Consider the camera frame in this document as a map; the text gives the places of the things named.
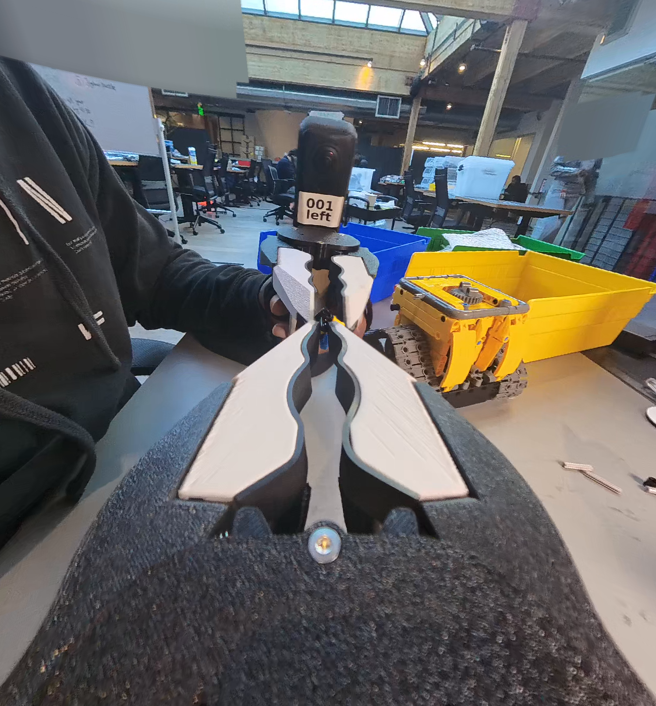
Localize pile of small building parts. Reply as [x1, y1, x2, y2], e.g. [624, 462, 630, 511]
[560, 459, 656, 552]

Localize green plastic bin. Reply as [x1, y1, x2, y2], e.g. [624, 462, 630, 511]
[416, 227, 586, 263]

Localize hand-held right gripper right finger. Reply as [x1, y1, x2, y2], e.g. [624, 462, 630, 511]
[334, 322, 470, 503]

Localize large yellow plastic bin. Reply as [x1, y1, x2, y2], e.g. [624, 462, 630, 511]
[405, 250, 656, 364]

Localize white storage box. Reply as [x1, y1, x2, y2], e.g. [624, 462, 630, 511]
[422, 156, 516, 203]

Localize yellow tracked toy robot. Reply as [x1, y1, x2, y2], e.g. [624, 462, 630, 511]
[386, 275, 531, 408]

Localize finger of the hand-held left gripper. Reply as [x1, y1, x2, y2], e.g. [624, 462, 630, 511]
[273, 249, 321, 333]
[333, 255, 376, 333]

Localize white plastic sheet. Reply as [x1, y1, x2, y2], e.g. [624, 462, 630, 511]
[444, 229, 520, 253]

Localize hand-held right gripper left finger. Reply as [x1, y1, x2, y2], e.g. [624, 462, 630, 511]
[179, 322, 313, 506]

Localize background table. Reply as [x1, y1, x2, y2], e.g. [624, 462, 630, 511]
[416, 195, 572, 232]

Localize black chair armrest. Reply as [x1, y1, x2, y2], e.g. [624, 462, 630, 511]
[130, 337, 177, 377]

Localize blue plastic bin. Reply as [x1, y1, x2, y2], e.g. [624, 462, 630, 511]
[256, 223, 429, 305]

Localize white partition board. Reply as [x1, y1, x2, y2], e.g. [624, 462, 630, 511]
[36, 64, 187, 246]

